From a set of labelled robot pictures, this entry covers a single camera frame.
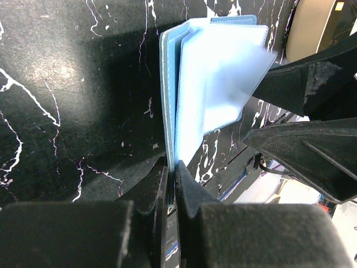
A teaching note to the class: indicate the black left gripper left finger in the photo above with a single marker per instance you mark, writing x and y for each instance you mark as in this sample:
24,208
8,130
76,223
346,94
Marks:
127,232

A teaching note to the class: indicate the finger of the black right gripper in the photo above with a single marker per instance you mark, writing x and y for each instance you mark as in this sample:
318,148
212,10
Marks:
320,153
304,86

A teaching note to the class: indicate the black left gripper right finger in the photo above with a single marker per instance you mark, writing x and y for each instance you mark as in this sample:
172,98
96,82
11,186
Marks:
214,234

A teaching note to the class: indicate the blue leather card holder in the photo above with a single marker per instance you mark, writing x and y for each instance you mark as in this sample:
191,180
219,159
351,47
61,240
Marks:
209,68

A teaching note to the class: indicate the beige oval tray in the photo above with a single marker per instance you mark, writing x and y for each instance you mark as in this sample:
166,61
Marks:
308,25

